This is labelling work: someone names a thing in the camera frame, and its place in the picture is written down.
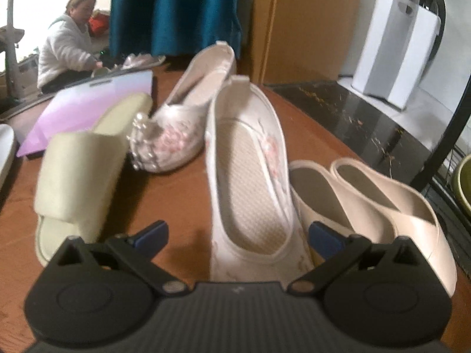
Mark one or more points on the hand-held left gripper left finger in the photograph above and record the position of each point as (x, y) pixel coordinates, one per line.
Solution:
(151, 241)

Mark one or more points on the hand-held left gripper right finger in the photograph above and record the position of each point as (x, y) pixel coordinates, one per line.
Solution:
(325, 241)

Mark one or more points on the white embroidered shoe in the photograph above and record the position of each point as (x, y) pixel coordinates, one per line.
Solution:
(191, 92)
(239, 176)

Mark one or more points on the black metal shoe rack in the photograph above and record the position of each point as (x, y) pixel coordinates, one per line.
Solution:
(441, 147)

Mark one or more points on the pale pink shoes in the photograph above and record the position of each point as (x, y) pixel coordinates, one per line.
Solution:
(143, 60)

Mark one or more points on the beige slip-on sandal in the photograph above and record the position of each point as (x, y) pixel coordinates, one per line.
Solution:
(415, 235)
(305, 206)

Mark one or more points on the pale green slipper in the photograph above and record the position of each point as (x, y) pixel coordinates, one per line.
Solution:
(77, 176)

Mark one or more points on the green plastic basin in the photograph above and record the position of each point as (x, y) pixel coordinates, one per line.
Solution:
(464, 184)

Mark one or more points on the purple paper bag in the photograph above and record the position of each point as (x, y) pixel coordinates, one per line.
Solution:
(81, 106)

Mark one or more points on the white rounded object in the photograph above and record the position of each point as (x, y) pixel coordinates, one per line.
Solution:
(7, 154)

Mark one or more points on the white paper bag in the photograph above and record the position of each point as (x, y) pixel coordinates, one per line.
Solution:
(386, 51)

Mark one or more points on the wooden cabinet panel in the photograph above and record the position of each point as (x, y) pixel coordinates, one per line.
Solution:
(301, 25)

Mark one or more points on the red bag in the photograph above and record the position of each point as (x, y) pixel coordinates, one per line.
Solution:
(99, 24)

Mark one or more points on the teal curtain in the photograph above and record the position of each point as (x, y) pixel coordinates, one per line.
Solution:
(176, 14)

